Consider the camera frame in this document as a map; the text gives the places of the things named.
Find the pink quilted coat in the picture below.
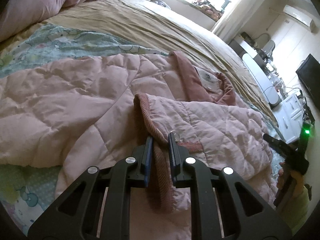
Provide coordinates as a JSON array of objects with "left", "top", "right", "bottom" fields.
[{"left": 1, "top": 52, "right": 276, "bottom": 239}]

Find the clothes pile on windowsill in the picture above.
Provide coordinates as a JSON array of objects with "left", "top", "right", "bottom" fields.
[{"left": 192, "top": 0, "right": 224, "bottom": 22}]

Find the white dresser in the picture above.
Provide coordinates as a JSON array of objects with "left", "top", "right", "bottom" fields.
[{"left": 272, "top": 94, "right": 304, "bottom": 144}]

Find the teal cartoon print blanket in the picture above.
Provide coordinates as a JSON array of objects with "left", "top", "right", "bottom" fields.
[{"left": 1, "top": 24, "right": 167, "bottom": 235}]

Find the black television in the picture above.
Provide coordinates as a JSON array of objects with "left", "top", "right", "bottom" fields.
[{"left": 296, "top": 54, "right": 320, "bottom": 109}]

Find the white rounded vanity desk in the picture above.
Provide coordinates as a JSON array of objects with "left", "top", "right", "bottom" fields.
[{"left": 232, "top": 35, "right": 280, "bottom": 108}]

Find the white air conditioner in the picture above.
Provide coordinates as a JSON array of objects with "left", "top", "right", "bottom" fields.
[{"left": 283, "top": 5, "right": 315, "bottom": 32}]

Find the tan bed sheet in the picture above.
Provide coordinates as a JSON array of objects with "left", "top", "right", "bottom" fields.
[{"left": 1, "top": 0, "right": 275, "bottom": 120}]

